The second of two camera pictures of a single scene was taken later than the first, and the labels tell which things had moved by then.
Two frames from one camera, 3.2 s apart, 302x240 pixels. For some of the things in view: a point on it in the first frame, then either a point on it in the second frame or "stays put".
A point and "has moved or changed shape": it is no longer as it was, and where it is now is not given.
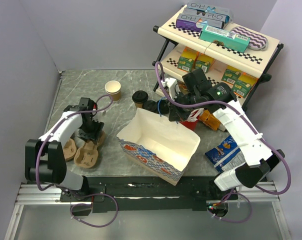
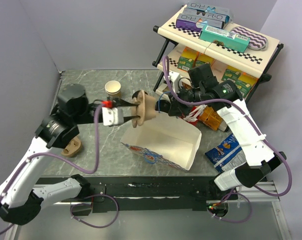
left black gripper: [93, 135] → [119, 102]
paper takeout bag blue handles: [157, 145] has moved or changed shape
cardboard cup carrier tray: [87, 156] → [146, 110]
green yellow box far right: [242, 87] stays put
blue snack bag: [226, 155] stays put
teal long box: [240, 43] stays put
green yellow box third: [231, 74] stays put
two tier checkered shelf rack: [246, 72] stays put
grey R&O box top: [223, 11] stays put
